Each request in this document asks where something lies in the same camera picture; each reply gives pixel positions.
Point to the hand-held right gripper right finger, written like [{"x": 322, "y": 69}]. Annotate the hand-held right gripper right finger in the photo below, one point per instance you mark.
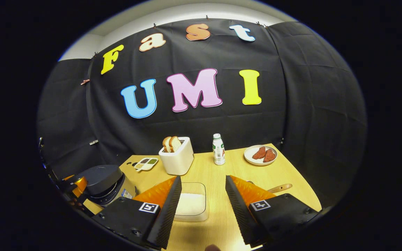
[{"x": 241, "y": 212}]

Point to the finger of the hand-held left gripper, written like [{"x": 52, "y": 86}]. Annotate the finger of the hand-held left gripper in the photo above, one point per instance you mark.
[{"x": 81, "y": 184}]

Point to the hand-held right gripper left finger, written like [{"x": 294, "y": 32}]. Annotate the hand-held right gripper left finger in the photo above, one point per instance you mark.
[{"x": 166, "y": 218}]

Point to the dark grey rice cooker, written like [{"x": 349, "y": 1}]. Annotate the dark grey rice cooker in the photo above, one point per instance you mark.
[{"x": 103, "y": 177}]

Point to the wooden spoon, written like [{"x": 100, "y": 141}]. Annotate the wooden spoon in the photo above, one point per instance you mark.
[{"x": 281, "y": 188}]

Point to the clear plastic container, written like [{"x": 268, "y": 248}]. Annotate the clear plastic container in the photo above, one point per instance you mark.
[{"x": 199, "y": 186}]

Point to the white round plate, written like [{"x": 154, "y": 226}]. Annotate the white round plate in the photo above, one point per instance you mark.
[{"x": 249, "y": 158}]

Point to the white toaster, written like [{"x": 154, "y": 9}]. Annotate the white toaster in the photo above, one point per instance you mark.
[{"x": 178, "y": 162}]

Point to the white divided condiment dish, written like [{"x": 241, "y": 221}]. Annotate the white divided condiment dish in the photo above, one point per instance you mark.
[{"x": 146, "y": 164}]

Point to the red meat slice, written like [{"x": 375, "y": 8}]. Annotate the red meat slice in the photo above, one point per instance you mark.
[
  {"x": 269, "y": 156},
  {"x": 259, "y": 153}
]

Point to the white drink bottle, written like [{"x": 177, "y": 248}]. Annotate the white drink bottle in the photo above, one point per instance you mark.
[{"x": 218, "y": 151}]

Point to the toasted bread slice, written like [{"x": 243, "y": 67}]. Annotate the toasted bread slice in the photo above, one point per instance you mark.
[
  {"x": 166, "y": 143},
  {"x": 175, "y": 143}
]

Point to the copper binder clip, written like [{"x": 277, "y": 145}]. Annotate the copper binder clip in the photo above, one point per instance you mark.
[{"x": 85, "y": 82}]

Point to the black backdrop cloth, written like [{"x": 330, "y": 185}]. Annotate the black backdrop cloth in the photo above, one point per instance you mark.
[{"x": 309, "y": 104}]

